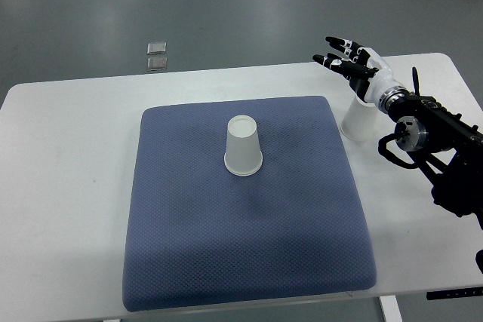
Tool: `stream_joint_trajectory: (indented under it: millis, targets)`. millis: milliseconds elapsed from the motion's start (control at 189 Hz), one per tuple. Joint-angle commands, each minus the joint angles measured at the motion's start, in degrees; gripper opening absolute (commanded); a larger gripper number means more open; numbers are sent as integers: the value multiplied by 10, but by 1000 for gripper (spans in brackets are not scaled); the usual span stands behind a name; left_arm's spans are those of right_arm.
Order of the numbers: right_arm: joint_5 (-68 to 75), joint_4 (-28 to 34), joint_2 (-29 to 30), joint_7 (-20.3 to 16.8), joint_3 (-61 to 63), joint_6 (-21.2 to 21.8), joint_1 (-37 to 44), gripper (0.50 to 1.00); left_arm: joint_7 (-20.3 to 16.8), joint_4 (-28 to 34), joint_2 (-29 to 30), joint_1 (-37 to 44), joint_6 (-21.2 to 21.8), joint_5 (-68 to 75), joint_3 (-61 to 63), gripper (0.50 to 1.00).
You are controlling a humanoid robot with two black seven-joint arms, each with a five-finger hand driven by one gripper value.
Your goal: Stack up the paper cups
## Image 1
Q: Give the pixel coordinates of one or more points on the white paper cup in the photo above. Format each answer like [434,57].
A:
[359,120]
[243,156]

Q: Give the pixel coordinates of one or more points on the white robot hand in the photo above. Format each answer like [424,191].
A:
[362,62]

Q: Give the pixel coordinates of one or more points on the blue mesh cushion pad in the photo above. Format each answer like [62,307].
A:
[199,235]

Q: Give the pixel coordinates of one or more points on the black table control panel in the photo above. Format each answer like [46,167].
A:
[454,293]

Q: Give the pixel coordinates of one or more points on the lower metal floor plate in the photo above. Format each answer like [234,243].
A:
[155,64]

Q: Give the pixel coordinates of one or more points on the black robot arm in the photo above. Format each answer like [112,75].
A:
[426,137]

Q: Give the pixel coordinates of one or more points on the white table leg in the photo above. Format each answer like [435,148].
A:
[390,309]

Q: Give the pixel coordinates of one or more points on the white paper cup on cushion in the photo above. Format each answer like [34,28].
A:
[243,156]

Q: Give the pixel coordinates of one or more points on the metal floor plate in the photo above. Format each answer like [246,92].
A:
[155,64]
[156,47]

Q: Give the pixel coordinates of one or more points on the upper metal floor plate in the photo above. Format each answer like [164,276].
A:
[156,47]

